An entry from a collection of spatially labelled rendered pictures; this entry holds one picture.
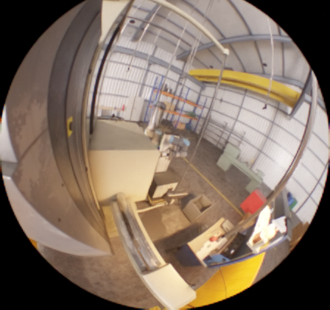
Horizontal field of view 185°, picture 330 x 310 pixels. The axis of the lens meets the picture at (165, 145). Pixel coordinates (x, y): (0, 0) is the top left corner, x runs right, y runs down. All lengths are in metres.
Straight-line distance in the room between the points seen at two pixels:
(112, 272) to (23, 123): 2.34
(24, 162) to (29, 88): 0.09
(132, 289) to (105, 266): 0.64
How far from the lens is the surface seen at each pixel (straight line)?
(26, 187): 0.18
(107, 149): 0.81
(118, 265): 2.35
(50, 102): 0.24
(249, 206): 4.29
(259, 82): 7.64
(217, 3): 6.73
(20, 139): 0.17
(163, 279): 0.97
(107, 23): 0.71
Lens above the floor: 2.34
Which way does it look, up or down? 24 degrees down
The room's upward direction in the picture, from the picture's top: 19 degrees clockwise
